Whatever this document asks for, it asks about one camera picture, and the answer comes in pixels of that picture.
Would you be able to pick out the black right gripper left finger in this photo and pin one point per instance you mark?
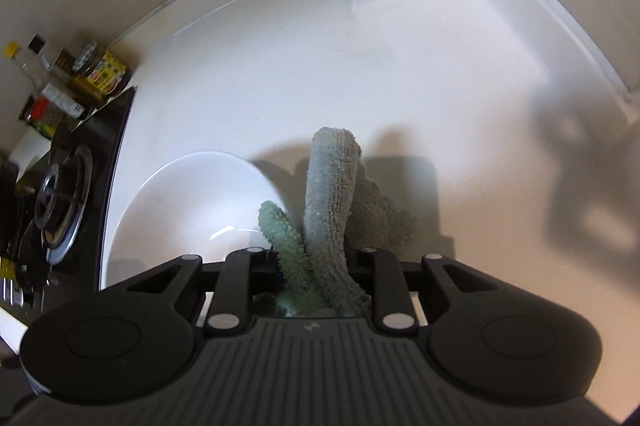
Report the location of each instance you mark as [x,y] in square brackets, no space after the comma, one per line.
[263,275]

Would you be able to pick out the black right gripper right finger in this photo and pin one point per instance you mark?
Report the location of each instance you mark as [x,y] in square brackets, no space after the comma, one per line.
[361,267]

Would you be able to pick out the grey green microfibre cloth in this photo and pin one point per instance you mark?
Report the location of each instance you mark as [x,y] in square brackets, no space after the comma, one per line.
[342,206]

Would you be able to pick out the white ceramic bowl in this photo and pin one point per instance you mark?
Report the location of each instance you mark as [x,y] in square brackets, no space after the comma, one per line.
[204,203]

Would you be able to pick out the black gas stove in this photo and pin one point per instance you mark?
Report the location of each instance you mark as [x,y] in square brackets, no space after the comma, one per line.
[53,218]

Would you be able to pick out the yellow label jar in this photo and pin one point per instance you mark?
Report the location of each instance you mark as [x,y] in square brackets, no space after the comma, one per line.
[99,70]

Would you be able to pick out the black cap clear bottle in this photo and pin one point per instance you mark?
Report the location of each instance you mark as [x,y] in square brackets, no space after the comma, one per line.
[56,65]

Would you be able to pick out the red cap bottle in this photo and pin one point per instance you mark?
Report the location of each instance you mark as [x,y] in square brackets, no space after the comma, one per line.
[42,115]

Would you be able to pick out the yellow cap clear bottle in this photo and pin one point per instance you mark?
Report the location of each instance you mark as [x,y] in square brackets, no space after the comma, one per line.
[28,63]

